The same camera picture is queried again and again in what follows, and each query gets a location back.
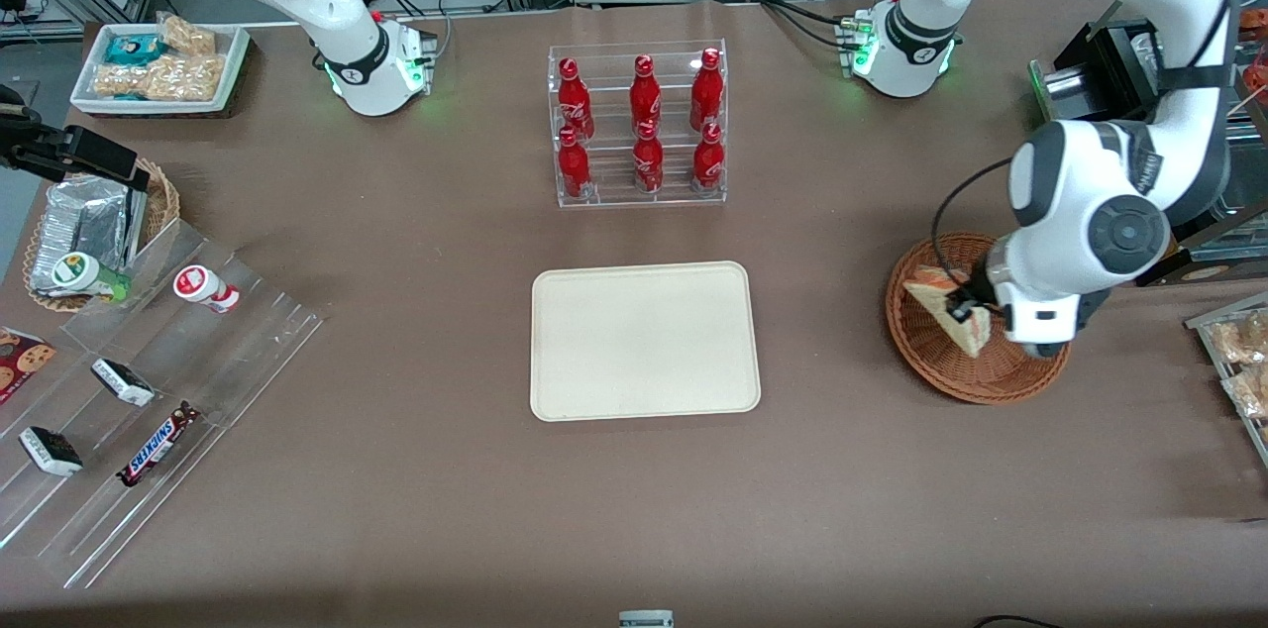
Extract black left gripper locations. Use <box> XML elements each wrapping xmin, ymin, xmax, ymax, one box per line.
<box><xmin>945</xmin><ymin>250</ymin><xmax>1004</xmax><ymax>325</ymax></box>

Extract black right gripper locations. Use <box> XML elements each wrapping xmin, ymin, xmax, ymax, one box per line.
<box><xmin>0</xmin><ymin>85</ymin><xmax>150</xmax><ymax>193</ymax></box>

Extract triangular sandwich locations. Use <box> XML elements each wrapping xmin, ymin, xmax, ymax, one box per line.
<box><xmin>911</xmin><ymin>264</ymin><xmax>993</xmax><ymax>359</ymax></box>

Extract dark brown round wicker basket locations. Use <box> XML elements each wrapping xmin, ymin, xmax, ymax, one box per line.
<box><xmin>886</xmin><ymin>233</ymin><xmax>1073</xmax><ymax>405</ymax></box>

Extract light tan wicker basket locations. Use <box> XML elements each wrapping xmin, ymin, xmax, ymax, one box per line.
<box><xmin>22</xmin><ymin>157</ymin><xmax>181</xmax><ymax>313</ymax></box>

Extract white rectangular snack tray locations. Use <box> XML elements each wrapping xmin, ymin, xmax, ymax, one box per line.
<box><xmin>69</xmin><ymin>22</ymin><xmax>251</xmax><ymax>116</ymax></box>

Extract grey tray with snacks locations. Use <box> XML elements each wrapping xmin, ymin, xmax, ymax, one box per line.
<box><xmin>1185</xmin><ymin>290</ymin><xmax>1268</xmax><ymax>469</ymax></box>

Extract cream plastic tray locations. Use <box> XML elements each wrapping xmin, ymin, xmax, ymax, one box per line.
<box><xmin>531</xmin><ymin>261</ymin><xmax>762</xmax><ymax>423</ymax></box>

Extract silver foil packet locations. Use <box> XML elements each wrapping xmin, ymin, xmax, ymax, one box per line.
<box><xmin>30</xmin><ymin>174</ymin><xmax>135</xmax><ymax>294</ymax></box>

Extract large rice cracker pack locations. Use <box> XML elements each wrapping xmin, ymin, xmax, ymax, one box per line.
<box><xmin>93</xmin><ymin>53</ymin><xmax>228</xmax><ymax>103</ymax></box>

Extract green lid yogurt cup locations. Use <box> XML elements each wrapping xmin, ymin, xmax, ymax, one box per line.
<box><xmin>52</xmin><ymin>252</ymin><xmax>131</xmax><ymax>302</ymax></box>

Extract teal snack packet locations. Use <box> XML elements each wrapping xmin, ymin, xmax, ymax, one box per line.
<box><xmin>103</xmin><ymin>34</ymin><xmax>165</xmax><ymax>66</ymax></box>

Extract small rice cracker pack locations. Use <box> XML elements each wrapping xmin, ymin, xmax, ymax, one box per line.
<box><xmin>157</xmin><ymin>13</ymin><xmax>218</xmax><ymax>57</ymax></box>

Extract red lid yogurt cup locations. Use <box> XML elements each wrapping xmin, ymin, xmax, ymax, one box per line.
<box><xmin>173</xmin><ymin>264</ymin><xmax>241</xmax><ymax>314</ymax></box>

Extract red cookie box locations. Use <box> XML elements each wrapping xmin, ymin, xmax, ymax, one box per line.
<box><xmin>0</xmin><ymin>326</ymin><xmax>57</xmax><ymax>406</ymax></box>

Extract black and white snack box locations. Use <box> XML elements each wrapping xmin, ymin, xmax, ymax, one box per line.
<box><xmin>91</xmin><ymin>359</ymin><xmax>157</xmax><ymax>407</ymax></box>
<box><xmin>19</xmin><ymin>426</ymin><xmax>84</xmax><ymax>477</ymax></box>

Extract clear acrylic step display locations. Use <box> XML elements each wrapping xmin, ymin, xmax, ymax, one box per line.
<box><xmin>0</xmin><ymin>217</ymin><xmax>329</xmax><ymax>590</ymax></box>

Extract clear bag of crackers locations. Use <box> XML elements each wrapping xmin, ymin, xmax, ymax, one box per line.
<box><xmin>1220</xmin><ymin>366</ymin><xmax>1268</xmax><ymax>423</ymax></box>
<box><xmin>1211</xmin><ymin>309</ymin><xmax>1268</xmax><ymax>367</ymax></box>

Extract black box appliance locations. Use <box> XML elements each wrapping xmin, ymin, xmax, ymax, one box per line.
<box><xmin>1028</xmin><ymin>0</ymin><xmax>1268</xmax><ymax>288</ymax></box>

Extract Snickers chocolate bar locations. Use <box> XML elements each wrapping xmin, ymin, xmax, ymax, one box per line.
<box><xmin>117</xmin><ymin>401</ymin><xmax>202</xmax><ymax>487</ymax></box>

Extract red cola bottle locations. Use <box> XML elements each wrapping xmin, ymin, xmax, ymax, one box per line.
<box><xmin>691</xmin><ymin>123</ymin><xmax>725</xmax><ymax>191</ymax></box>
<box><xmin>557</xmin><ymin>126</ymin><xmax>593</xmax><ymax>201</ymax></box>
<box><xmin>630</xmin><ymin>54</ymin><xmax>663</xmax><ymax>129</ymax></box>
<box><xmin>632</xmin><ymin>120</ymin><xmax>666</xmax><ymax>194</ymax></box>
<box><xmin>689</xmin><ymin>48</ymin><xmax>724</xmax><ymax>132</ymax></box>
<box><xmin>558</xmin><ymin>56</ymin><xmax>595</xmax><ymax>142</ymax></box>

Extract clear acrylic bottle rack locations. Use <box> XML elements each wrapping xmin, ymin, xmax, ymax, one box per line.
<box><xmin>548</xmin><ymin>40</ymin><xmax>728</xmax><ymax>209</ymax></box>

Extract orange red object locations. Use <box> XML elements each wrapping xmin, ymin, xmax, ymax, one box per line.
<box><xmin>1240</xmin><ymin>6</ymin><xmax>1268</xmax><ymax>96</ymax></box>

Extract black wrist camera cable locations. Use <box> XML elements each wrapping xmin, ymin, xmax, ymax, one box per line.
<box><xmin>930</xmin><ymin>157</ymin><xmax>1013</xmax><ymax>298</ymax></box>

